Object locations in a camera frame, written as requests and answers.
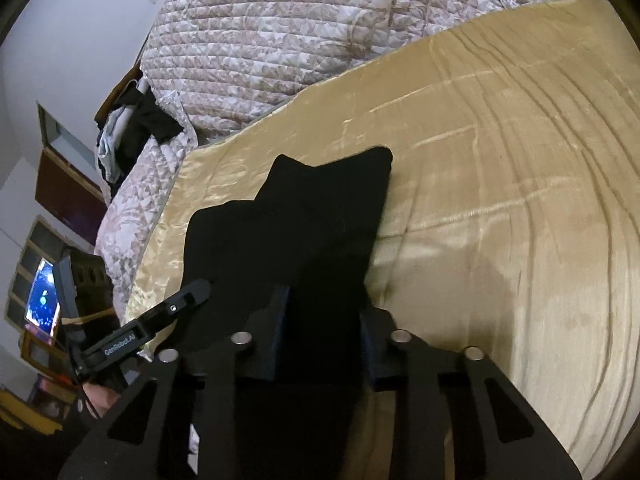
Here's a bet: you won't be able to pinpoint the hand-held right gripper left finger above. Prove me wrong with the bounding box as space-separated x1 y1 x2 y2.
57 285 293 480

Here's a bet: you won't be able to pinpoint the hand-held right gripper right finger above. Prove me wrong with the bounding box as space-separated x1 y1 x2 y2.
360 307 583 480

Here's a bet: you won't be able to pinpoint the floral quilted bedspread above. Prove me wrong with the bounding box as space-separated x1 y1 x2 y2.
95 0 608 311

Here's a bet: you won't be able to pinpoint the black pants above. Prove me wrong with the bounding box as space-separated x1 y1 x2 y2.
180 146 394 480

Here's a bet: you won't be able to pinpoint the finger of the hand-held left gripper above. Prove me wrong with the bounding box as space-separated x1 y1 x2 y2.
125 280 213 350

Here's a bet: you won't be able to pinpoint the gold satin blanket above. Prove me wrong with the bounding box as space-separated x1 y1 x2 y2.
125 0 640 476

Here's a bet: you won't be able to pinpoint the wooden framed cabinet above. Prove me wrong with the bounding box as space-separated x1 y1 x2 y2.
4 214 68 348

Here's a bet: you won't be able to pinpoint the dark clothes pile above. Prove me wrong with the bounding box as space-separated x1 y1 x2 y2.
95 79 184 187

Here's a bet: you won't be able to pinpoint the dark wooden board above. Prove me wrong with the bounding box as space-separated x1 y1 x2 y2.
36 102 109 247

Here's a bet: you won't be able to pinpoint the yellow wooden furniture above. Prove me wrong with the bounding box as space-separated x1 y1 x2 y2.
0 386 69 437

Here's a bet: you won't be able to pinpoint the person's left hand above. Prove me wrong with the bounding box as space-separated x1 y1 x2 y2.
82 384 123 422

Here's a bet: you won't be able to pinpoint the lit screen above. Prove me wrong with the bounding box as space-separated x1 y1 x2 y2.
25 257 62 337

